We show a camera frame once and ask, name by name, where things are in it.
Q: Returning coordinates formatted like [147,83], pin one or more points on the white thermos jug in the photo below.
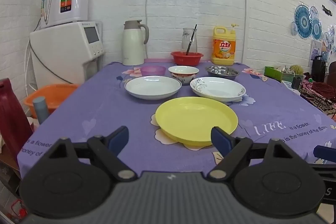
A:
[132,45]

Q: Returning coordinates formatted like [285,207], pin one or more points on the white water purifier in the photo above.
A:
[76,1]

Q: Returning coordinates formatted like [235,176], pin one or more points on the dark red thermos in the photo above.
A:
[13,119]

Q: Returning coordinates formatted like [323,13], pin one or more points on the yellow detergent bottle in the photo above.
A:
[223,52]

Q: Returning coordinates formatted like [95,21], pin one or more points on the plain white plate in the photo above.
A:
[153,87]

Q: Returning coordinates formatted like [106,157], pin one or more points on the cluster of blue paper fans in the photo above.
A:
[303,22]

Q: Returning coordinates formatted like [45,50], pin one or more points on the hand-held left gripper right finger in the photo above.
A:
[221,140]

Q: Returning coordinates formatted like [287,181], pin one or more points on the white plastic tray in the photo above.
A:
[290,87]

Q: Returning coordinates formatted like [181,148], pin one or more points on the red plastic basket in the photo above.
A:
[187,60]

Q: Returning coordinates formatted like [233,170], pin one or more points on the white water dispenser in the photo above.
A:
[63,56]

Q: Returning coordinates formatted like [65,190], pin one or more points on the clear glass jar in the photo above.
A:
[185,41]

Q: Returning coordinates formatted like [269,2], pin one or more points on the stainless steel bowl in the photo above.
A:
[222,72]

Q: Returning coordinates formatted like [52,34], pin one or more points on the green box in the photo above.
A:
[273,73]

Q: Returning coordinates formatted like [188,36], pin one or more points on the black stirring stick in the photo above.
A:
[191,40]

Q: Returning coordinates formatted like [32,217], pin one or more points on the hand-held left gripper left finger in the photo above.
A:
[118,139]

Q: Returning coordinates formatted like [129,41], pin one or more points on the orange plastic basin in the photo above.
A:
[57,95]

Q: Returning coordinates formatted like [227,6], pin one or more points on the black wall sign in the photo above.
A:
[327,10]

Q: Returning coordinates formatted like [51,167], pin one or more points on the yellow plastic plate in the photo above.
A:
[194,119]

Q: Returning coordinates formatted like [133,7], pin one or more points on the white ceramic bowl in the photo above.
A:
[183,74]

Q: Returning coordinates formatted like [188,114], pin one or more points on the purple plastic bowl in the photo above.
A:
[153,71]

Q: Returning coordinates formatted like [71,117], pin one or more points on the black kettle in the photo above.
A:
[318,69]

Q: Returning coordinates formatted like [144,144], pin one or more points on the grey blue cup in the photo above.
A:
[41,111]

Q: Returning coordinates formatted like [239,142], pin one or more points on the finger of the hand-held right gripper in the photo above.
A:
[325,152]

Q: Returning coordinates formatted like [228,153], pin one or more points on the patterned dark cloth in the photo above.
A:
[321,104]

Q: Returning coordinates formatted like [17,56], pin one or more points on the white plate with floral print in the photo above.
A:
[218,88]

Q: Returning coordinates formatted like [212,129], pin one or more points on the purple floral tablecloth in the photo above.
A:
[105,108]

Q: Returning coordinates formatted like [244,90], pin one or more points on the wall poster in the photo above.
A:
[316,50]

